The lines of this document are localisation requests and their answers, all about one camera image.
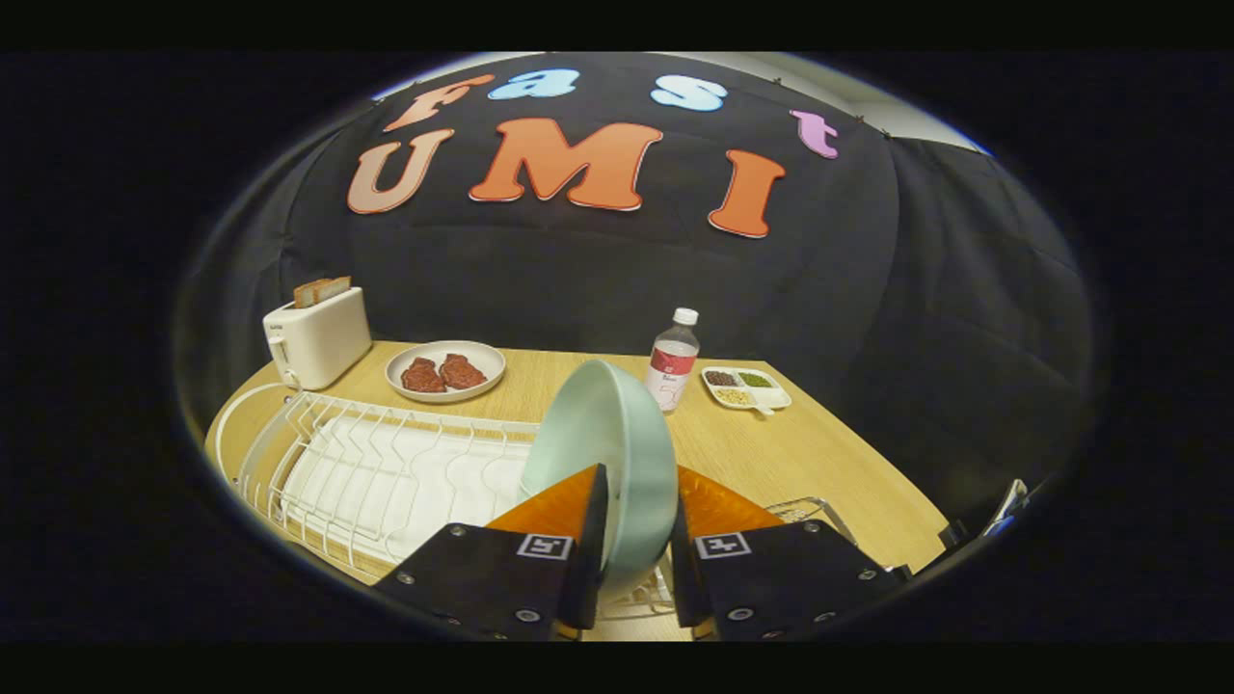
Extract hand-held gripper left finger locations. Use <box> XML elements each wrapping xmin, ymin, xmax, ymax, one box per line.
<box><xmin>371</xmin><ymin>463</ymin><xmax>610</xmax><ymax>642</ymax></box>

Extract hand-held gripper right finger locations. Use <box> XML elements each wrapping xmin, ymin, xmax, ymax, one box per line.
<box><xmin>670</xmin><ymin>466</ymin><xmax>912</xmax><ymax>642</ymax></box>

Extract mint green plate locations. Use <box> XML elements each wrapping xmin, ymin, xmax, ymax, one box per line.
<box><xmin>519</xmin><ymin>359</ymin><xmax>679</xmax><ymax>603</ymax></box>

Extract silver wire basket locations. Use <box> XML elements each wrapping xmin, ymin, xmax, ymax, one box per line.
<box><xmin>766</xmin><ymin>496</ymin><xmax>859</xmax><ymax>546</ymax></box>

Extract white wire dish rack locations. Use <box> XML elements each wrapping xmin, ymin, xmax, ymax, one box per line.
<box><xmin>214</xmin><ymin>383</ymin><xmax>676</xmax><ymax>618</ymax></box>

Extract white divided dish with beans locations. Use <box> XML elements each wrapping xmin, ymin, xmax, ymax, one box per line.
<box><xmin>701</xmin><ymin>366</ymin><xmax>792</xmax><ymax>416</ymax></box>

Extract beige round plate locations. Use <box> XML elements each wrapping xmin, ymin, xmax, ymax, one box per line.
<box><xmin>385</xmin><ymin>340</ymin><xmax>507</xmax><ymax>404</ymax></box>

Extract clear bottle with red label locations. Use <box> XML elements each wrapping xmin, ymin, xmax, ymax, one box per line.
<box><xmin>644</xmin><ymin>307</ymin><xmax>701</xmax><ymax>414</ymax></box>

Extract black backdrop cloth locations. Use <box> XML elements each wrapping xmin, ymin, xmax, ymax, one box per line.
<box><xmin>178</xmin><ymin>53</ymin><xmax>1095</xmax><ymax>541</ymax></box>

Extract white toaster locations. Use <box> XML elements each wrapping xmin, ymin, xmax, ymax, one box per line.
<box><xmin>262</xmin><ymin>286</ymin><xmax>373</xmax><ymax>391</ymax></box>

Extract toast slices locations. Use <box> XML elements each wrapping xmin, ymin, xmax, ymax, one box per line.
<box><xmin>293</xmin><ymin>276</ymin><xmax>353</xmax><ymax>309</ymax></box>

